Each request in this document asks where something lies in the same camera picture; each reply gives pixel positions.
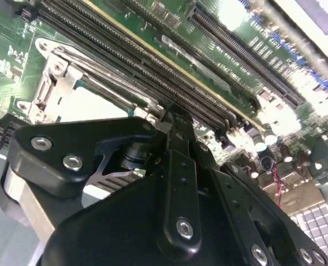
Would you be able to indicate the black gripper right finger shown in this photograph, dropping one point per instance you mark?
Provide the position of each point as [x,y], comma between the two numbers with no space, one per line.
[227,180]

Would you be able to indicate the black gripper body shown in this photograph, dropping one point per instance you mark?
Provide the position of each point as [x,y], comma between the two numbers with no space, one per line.
[111,235]

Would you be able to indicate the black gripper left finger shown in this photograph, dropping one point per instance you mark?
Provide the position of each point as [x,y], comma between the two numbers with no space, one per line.
[50,155]

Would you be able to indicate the silver CPU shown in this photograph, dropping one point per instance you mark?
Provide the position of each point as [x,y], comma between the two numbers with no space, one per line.
[97,108]

